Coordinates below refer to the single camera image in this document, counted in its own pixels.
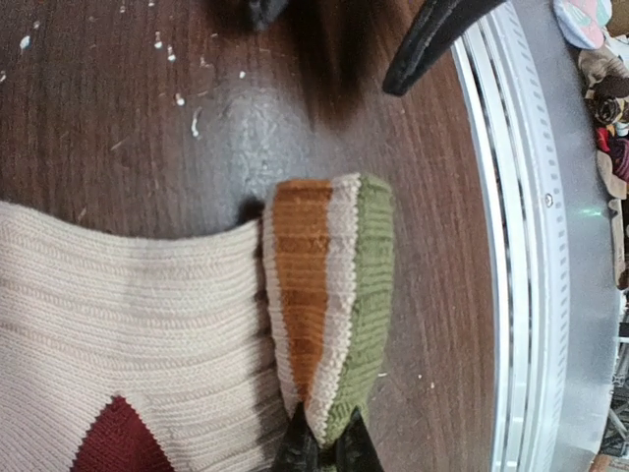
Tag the beige striped ribbed sock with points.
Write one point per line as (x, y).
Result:
(131, 354)

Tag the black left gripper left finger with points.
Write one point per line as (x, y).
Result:
(298, 451)

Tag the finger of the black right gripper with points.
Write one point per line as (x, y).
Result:
(437, 25)
(262, 13)

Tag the aluminium front rail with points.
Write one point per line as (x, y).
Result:
(556, 306)

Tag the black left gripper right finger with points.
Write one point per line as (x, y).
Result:
(354, 450)

